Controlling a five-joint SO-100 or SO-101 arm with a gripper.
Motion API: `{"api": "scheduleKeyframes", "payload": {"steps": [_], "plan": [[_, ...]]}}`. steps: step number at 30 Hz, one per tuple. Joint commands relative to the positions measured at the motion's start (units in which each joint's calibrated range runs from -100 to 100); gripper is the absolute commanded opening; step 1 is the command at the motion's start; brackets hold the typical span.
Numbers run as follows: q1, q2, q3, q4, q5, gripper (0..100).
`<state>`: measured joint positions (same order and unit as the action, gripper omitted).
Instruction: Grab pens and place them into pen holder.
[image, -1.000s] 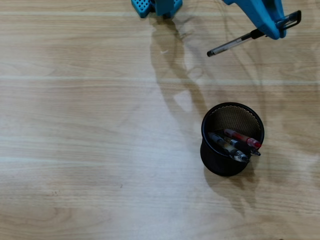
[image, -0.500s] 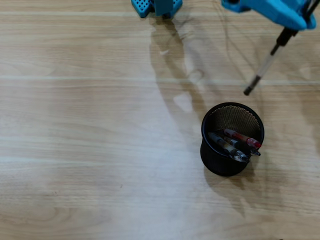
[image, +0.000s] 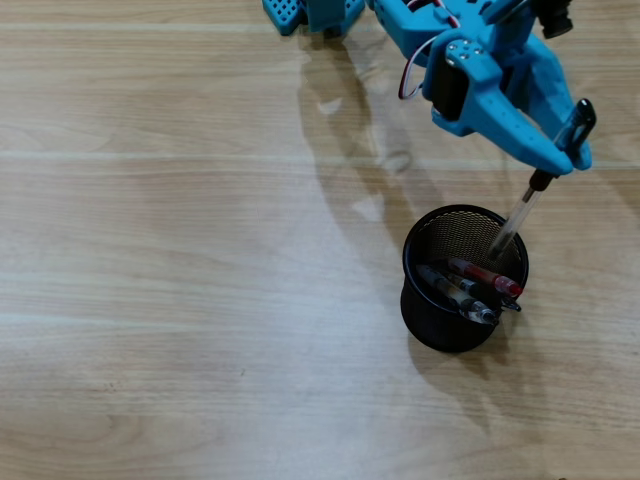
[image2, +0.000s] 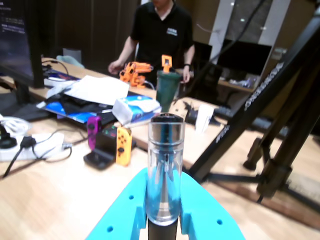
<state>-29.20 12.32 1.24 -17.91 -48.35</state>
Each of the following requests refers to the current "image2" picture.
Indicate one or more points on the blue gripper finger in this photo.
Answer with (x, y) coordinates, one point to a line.
(122, 207)
(207, 212)

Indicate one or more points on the clear stick pen black grip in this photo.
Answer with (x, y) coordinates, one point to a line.
(162, 187)

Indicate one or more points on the person left forearm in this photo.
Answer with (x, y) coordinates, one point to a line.
(189, 55)

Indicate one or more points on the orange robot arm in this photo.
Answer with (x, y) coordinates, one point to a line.
(135, 73)

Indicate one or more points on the person right forearm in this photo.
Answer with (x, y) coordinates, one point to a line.
(127, 52)

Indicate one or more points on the person left hand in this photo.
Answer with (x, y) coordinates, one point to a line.
(186, 75)

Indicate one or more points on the person right hand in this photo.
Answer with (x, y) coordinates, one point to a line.
(116, 68)

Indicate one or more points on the black controller charging dock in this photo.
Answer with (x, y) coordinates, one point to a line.
(102, 155)

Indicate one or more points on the orange game controller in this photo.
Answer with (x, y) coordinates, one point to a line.
(123, 145)

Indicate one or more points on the purple game controller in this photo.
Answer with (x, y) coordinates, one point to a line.
(93, 130)

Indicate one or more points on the white blue tissue pack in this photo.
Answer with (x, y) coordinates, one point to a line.
(137, 110)

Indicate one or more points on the white power strip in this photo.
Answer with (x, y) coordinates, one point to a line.
(45, 142)

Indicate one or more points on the blue folder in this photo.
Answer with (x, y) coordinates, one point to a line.
(75, 115)

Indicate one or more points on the black power plug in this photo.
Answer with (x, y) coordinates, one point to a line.
(28, 142)

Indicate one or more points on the white paper sheet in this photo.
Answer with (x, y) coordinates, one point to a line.
(100, 87)

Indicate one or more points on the dark green cup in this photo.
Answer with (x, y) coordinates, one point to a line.
(167, 90)

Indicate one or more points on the black round object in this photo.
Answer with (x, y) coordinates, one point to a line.
(6, 140)

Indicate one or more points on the dark background monitor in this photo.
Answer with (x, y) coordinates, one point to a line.
(245, 57)

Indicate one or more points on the person in black polo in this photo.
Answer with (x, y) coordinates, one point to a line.
(160, 37)

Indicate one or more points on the black computer monitor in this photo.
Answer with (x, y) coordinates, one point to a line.
(15, 37)

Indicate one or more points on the black camera tripod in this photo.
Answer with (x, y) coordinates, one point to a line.
(275, 95)

